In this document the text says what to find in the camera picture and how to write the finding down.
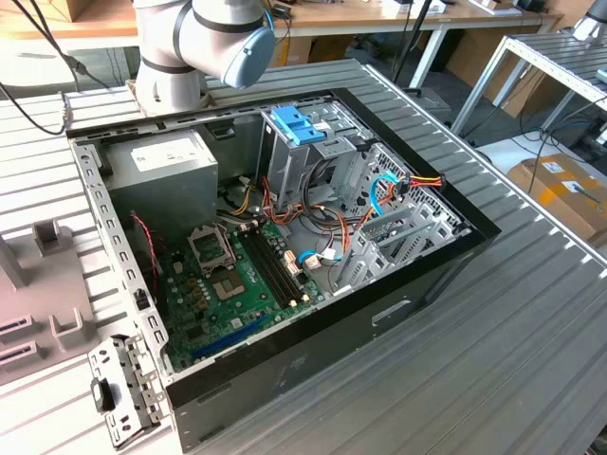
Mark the blue expansion slot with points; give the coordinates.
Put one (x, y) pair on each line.
(227, 339)

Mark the black RAM slot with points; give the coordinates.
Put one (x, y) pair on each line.
(260, 265)
(268, 265)
(275, 265)
(282, 265)

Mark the small black case switch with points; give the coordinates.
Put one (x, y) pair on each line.
(141, 299)

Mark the silver slot bracket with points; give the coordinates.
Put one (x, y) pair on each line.
(110, 350)

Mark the CPU socket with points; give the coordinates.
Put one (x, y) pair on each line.
(227, 286)

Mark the grey power supply unit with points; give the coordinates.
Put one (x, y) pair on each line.
(161, 189)

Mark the black floor device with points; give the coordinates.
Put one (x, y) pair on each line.
(588, 137)

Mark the black open PC case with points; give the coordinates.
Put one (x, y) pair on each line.
(308, 360)

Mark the green motherboard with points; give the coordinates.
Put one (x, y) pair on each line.
(256, 289)

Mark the grey parts rack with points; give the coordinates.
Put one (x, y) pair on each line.
(57, 284)

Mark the black tripod pole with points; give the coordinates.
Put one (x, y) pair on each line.
(412, 40)

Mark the cardboard box on desk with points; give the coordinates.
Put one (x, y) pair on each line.
(78, 9)

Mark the labelled cardboard box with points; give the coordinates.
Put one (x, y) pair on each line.
(559, 208)

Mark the silver metal disk bay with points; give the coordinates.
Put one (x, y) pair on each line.
(362, 246)

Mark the small black desk device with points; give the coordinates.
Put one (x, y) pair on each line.
(282, 9)

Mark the wooden desk white frame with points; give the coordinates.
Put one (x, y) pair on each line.
(474, 20)
(104, 23)

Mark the white box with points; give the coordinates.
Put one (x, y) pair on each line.
(393, 5)

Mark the black plastic latch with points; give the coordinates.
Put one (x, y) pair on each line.
(102, 395)

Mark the white frame slat table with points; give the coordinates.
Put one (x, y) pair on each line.
(545, 52)

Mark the large brown cardboard box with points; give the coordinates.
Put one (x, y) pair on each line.
(467, 52)

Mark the blue plastic drive latch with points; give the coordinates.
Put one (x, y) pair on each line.
(294, 123)

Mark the grey metal drive cage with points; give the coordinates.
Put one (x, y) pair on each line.
(289, 166)

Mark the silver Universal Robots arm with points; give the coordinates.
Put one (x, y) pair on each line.
(166, 80)

